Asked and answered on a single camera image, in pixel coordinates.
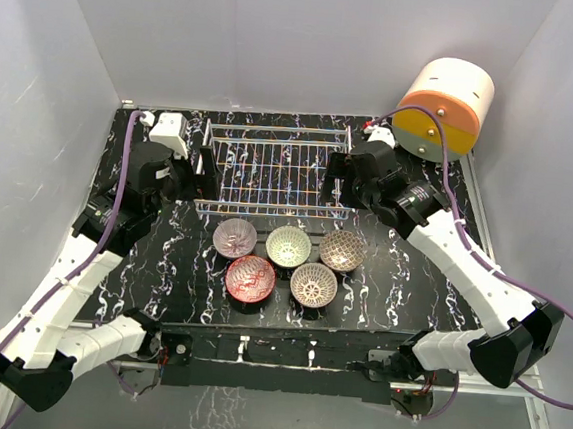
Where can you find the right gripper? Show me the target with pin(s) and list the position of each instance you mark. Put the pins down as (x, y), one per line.
(338, 170)

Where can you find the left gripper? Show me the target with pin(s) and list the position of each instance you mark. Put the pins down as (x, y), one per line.
(203, 186)

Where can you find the brown scale patterned bowl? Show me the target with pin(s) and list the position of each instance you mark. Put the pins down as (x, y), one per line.
(342, 251)

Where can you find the purple striped bowl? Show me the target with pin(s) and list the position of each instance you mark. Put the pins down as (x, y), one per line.
(234, 238)

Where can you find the brown spoke patterned bowl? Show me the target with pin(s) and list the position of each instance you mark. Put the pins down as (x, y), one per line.
(313, 285)

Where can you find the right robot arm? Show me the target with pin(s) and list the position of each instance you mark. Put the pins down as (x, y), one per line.
(516, 331)

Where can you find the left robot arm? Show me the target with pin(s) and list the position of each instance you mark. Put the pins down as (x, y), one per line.
(39, 358)

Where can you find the green patterned bowl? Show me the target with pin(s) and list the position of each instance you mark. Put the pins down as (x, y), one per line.
(288, 246)

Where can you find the red patterned bowl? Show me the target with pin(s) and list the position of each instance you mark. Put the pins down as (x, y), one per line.
(250, 279)

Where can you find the round drawer cabinet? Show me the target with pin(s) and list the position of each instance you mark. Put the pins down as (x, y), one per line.
(460, 94)

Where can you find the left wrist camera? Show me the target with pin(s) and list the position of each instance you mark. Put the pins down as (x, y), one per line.
(169, 131)

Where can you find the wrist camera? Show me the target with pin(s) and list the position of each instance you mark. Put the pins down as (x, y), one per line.
(169, 131)
(373, 133)

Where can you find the white wire dish rack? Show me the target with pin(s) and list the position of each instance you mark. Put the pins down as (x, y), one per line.
(274, 171)

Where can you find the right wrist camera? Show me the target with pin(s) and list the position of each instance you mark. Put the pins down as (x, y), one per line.
(373, 133)

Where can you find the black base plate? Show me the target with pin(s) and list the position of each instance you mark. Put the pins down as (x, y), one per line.
(366, 365)

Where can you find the aluminium frame rail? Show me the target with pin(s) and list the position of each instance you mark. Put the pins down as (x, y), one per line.
(414, 402)

